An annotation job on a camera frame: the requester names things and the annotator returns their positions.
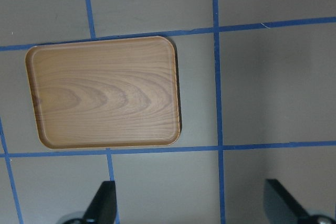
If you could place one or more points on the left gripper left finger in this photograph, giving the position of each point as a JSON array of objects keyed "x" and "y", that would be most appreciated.
[{"x": 103, "y": 207}]

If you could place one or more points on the wooden tray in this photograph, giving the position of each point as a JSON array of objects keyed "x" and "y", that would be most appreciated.
[{"x": 109, "y": 93}]

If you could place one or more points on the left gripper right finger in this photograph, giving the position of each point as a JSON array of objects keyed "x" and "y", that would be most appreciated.
[{"x": 280, "y": 206}]

